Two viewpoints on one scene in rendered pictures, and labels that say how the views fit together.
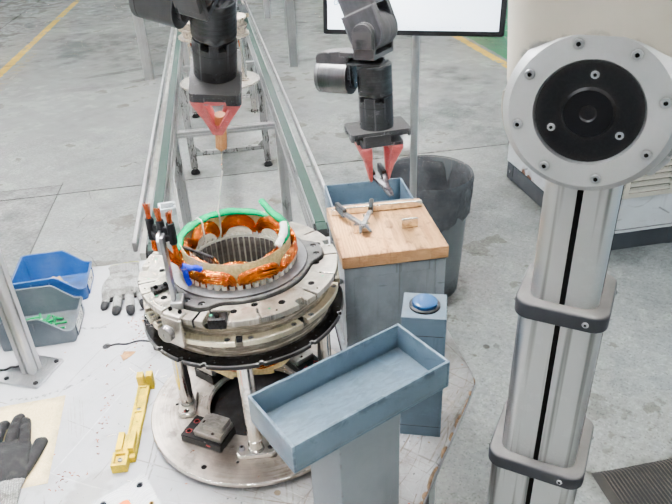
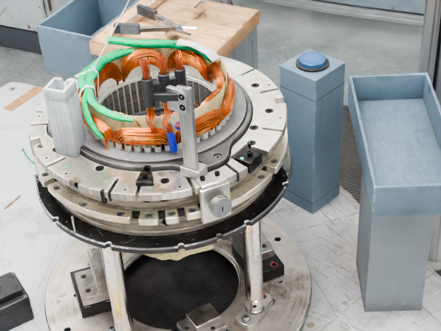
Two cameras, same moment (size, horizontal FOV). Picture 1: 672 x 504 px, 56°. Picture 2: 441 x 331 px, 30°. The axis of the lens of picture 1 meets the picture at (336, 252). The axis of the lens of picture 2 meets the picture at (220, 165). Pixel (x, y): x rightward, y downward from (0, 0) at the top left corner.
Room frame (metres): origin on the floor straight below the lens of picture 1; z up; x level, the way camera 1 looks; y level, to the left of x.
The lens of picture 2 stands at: (0.32, 0.81, 1.66)
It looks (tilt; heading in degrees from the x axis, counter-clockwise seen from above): 37 degrees down; 306
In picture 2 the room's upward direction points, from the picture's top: 4 degrees counter-clockwise
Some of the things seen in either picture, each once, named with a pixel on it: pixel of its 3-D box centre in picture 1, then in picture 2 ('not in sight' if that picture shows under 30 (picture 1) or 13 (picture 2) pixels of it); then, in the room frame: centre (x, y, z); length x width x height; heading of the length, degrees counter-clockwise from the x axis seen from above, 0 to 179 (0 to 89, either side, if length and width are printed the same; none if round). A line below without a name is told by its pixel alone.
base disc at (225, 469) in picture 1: (258, 400); (178, 284); (0.89, 0.16, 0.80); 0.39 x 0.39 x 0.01
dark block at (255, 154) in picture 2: (217, 319); (248, 158); (0.74, 0.17, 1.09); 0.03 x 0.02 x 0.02; 89
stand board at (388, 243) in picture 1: (383, 231); (176, 31); (1.05, -0.09, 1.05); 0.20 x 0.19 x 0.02; 7
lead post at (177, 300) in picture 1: (171, 271); (190, 131); (0.78, 0.24, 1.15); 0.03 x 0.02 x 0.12; 4
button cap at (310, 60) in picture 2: (424, 301); (312, 60); (0.83, -0.14, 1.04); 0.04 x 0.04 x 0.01
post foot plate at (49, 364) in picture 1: (32, 370); not in sight; (1.02, 0.63, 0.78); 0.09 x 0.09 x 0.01; 74
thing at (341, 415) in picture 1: (354, 455); (394, 211); (0.63, -0.01, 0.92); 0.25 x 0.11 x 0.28; 124
